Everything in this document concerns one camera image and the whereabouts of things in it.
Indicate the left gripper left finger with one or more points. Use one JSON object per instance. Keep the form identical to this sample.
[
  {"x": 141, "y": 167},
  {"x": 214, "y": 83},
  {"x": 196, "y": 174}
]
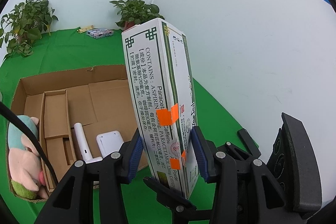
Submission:
[{"x": 72, "y": 200}]

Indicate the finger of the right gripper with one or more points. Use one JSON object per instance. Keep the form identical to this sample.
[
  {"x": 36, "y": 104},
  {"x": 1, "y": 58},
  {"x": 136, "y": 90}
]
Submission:
[{"x": 181, "y": 208}]

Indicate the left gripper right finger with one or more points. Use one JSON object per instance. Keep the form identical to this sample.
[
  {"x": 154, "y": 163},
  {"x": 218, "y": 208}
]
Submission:
[{"x": 246, "y": 191}]

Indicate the white handheld lint remover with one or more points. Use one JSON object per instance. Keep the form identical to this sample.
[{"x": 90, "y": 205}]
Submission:
[{"x": 83, "y": 145}]

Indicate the white rectangular device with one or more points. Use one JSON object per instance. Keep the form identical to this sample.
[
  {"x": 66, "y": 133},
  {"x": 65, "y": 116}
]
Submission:
[{"x": 109, "y": 142}]

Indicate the pink pig plush toy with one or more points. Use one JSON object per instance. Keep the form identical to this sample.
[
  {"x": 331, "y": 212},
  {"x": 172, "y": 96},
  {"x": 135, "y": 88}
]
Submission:
[{"x": 25, "y": 166}]

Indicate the green white medicine box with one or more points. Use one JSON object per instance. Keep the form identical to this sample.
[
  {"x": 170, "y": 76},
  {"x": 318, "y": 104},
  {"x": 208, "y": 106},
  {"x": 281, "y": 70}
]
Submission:
[{"x": 162, "y": 92}]

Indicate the small black flat object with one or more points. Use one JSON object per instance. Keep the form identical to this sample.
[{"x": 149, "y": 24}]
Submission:
[{"x": 249, "y": 143}]

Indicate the large open cardboard box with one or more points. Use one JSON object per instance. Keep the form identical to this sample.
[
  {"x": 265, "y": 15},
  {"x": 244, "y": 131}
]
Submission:
[{"x": 98, "y": 98}]

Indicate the patterned tissue pack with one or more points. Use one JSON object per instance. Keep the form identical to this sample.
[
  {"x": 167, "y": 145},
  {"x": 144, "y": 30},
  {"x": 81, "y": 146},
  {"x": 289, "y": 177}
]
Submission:
[{"x": 98, "y": 33}]

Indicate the yellow paper packet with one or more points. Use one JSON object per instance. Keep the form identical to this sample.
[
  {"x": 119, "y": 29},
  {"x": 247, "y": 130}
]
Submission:
[{"x": 85, "y": 29}]

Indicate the left potted green plant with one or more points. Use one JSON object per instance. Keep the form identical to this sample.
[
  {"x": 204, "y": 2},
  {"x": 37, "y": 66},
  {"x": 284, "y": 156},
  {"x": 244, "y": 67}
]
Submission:
[{"x": 24, "y": 25}]

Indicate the potted green plant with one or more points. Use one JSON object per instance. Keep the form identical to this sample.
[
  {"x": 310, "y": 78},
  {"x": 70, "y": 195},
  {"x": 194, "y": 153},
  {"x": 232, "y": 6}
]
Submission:
[
  {"x": 135, "y": 12},
  {"x": 24, "y": 25}
]

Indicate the right potted green plant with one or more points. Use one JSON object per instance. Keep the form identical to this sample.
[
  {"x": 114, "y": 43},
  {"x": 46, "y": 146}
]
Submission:
[{"x": 135, "y": 12}]

